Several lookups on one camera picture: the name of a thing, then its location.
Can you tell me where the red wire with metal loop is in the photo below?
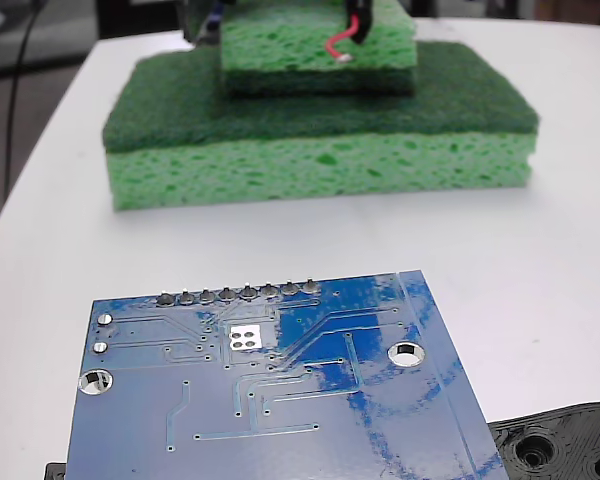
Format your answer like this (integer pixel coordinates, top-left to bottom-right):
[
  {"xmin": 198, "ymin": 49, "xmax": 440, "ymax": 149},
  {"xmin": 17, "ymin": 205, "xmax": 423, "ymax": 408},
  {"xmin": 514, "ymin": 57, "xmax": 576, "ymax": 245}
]
[{"xmin": 323, "ymin": 13, "xmax": 362, "ymax": 64}]

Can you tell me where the blue printed circuit board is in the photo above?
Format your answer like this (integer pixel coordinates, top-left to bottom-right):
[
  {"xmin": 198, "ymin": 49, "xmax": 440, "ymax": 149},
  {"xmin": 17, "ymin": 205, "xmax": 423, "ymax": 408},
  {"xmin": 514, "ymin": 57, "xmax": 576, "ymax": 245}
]
[{"xmin": 62, "ymin": 269, "xmax": 511, "ymax": 480}]

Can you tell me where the small green scouring sponge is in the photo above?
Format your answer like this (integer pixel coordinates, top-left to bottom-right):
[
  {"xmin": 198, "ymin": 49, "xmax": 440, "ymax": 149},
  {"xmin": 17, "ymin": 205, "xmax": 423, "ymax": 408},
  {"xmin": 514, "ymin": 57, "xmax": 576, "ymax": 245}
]
[{"xmin": 218, "ymin": 0, "xmax": 419, "ymax": 99}]

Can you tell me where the large green scouring sponge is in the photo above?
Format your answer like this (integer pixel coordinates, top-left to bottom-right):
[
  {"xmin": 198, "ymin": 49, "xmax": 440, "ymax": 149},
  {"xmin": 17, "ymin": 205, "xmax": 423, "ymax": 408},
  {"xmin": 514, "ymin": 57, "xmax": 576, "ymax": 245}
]
[{"xmin": 102, "ymin": 40, "xmax": 540, "ymax": 214}]

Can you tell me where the thin black cable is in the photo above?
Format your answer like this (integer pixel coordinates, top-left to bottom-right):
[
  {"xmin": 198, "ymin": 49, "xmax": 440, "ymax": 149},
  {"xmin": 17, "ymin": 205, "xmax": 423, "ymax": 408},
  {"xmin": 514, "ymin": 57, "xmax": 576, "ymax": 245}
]
[{"xmin": 2, "ymin": 0, "xmax": 49, "ymax": 211}]

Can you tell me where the black plastic fixture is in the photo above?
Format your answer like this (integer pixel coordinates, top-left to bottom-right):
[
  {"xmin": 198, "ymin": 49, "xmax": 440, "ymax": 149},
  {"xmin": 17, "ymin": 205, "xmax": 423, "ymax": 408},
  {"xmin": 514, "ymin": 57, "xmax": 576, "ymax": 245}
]
[{"xmin": 44, "ymin": 399, "xmax": 600, "ymax": 480}]

